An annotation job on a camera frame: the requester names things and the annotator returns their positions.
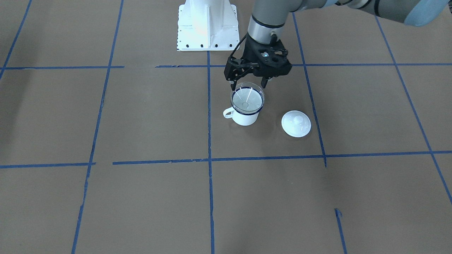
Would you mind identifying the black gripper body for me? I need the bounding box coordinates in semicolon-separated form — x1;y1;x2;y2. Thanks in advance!
244;35;292;79

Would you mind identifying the clear glass funnel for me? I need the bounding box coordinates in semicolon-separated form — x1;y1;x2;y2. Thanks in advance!
230;82;265;115

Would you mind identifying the white enamel mug lid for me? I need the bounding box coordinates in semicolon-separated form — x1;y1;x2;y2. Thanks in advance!
281;110;312;138

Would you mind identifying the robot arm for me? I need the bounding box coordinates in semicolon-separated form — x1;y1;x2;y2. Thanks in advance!
224;0;448;90

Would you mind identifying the white enamel mug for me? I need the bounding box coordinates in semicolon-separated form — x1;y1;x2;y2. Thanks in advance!
223;106;259;126

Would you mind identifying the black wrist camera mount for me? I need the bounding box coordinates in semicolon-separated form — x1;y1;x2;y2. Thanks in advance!
224;56;255;82

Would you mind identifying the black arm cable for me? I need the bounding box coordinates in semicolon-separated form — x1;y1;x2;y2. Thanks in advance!
231;34;248;60

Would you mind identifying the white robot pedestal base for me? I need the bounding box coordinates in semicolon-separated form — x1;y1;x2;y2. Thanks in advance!
177;0;239;52

